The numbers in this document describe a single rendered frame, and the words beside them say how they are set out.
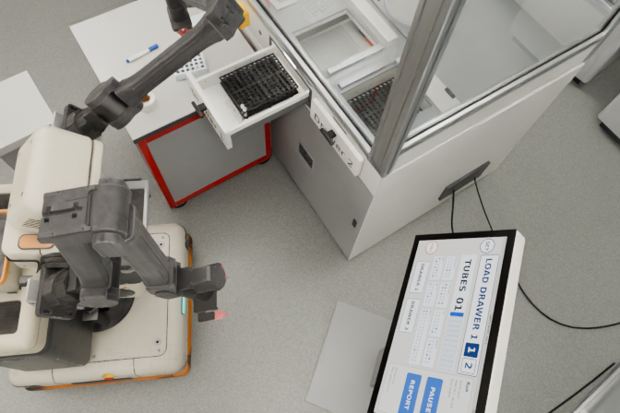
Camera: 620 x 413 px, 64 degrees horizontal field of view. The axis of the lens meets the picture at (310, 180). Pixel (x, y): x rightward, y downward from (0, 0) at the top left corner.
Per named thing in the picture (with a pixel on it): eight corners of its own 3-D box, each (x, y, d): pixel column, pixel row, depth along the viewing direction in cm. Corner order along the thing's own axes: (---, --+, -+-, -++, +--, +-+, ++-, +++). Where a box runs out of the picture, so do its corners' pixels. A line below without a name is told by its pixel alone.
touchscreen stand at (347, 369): (304, 400, 212) (321, 383, 120) (337, 301, 231) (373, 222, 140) (417, 444, 206) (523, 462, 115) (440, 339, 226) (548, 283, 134)
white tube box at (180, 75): (176, 81, 189) (174, 75, 186) (172, 64, 193) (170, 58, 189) (208, 74, 192) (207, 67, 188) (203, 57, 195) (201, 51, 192)
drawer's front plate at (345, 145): (355, 177, 169) (360, 161, 159) (309, 115, 179) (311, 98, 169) (359, 174, 169) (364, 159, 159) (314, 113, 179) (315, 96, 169)
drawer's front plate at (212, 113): (228, 150, 171) (224, 133, 161) (190, 91, 181) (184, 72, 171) (232, 147, 171) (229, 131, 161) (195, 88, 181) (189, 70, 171)
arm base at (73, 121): (64, 104, 130) (58, 144, 124) (82, 92, 126) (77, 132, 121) (94, 118, 136) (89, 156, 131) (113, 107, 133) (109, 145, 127)
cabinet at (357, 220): (347, 267, 239) (375, 200, 167) (243, 113, 275) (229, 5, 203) (493, 176, 265) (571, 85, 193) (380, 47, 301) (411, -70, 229)
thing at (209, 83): (230, 142, 170) (228, 133, 165) (196, 89, 179) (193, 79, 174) (326, 94, 181) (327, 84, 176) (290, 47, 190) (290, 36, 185)
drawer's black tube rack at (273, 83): (244, 123, 174) (243, 112, 168) (220, 88, 180) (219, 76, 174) (298, 97, 180) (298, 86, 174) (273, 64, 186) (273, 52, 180)
